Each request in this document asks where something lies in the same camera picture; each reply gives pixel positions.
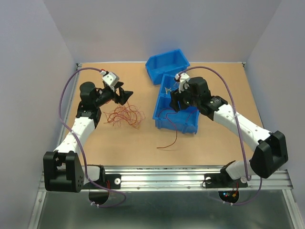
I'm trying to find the blue bin rear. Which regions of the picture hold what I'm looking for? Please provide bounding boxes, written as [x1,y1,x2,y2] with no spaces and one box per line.
[145,49,190,85]

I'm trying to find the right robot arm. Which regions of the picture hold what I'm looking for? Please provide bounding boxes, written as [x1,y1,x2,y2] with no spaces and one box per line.
[170,73,288,188]

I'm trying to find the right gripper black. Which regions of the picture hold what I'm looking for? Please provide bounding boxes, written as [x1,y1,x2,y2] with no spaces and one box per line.
[168,82,200,112]

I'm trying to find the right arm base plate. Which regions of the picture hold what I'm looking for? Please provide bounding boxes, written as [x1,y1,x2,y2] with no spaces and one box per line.
[202,173,248,205]

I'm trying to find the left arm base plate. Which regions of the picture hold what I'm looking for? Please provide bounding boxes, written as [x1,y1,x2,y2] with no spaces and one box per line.
[82,174,126,208]

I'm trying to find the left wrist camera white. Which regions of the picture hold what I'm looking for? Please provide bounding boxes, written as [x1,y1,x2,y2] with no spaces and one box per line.
[100,70,120,91]

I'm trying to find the red wires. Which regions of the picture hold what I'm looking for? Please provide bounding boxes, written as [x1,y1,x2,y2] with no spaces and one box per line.
[102,100,146,131]

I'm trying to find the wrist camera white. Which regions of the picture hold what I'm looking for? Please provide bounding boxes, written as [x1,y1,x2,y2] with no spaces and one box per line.
[174,73,190,93]
[100,70,120,91]

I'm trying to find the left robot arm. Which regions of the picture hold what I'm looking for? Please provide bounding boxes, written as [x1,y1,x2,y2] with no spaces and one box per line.
[43,82,133,193]

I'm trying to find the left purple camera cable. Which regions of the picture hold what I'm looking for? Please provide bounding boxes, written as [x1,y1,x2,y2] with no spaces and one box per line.
[58,68,127,208]

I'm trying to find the aluminium rail frame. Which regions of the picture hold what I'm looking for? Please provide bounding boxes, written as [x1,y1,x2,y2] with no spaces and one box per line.
[36,63,305,229]

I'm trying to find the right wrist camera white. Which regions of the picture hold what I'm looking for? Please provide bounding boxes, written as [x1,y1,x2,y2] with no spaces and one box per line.
[174,73,190,93]

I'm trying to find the blue bin double front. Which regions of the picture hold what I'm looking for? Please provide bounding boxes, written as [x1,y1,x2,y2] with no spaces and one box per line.
[152,74,200,134]

